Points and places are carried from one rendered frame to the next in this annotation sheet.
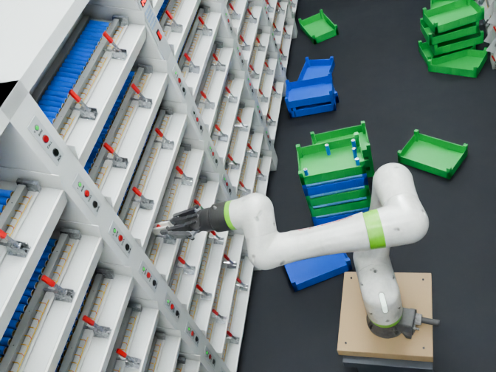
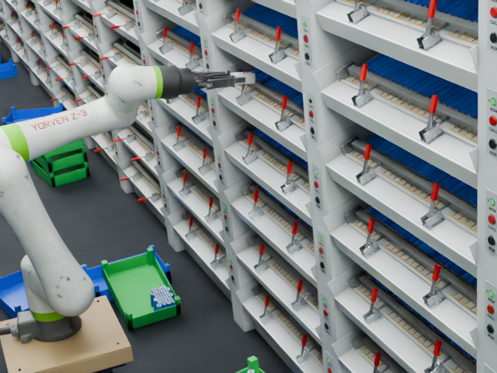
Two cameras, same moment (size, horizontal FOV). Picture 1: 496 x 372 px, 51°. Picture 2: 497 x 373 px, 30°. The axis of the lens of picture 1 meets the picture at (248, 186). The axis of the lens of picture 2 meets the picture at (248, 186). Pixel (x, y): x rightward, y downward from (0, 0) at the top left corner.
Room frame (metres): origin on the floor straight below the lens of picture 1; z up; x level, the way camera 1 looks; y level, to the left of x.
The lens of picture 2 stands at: (3.01, -1.58, 1.76)
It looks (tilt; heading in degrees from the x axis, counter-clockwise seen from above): 24 degrees down; 133
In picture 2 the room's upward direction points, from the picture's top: 6 degrees counter-clockwise
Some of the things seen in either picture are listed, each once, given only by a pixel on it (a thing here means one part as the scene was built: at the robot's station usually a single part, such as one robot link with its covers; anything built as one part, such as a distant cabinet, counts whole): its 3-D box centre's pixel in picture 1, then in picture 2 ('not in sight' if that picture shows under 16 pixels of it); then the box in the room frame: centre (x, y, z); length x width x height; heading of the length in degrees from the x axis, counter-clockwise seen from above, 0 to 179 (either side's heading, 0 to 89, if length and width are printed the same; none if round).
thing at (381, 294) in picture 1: (381, 297); (49, 283); (0.96, -0.29, 0.48); 0.16 x 0.13 x 0.19; 167
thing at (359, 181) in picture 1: (332, 170); not in sight; (1.74, -0.41, 0.36); 0.30 x 0.20 x 0.08; 74
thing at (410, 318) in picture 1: (401, 319); (35, 323); (0.91, -0.33, 0.36); 0.26 x 0.15 x 0.06; 52
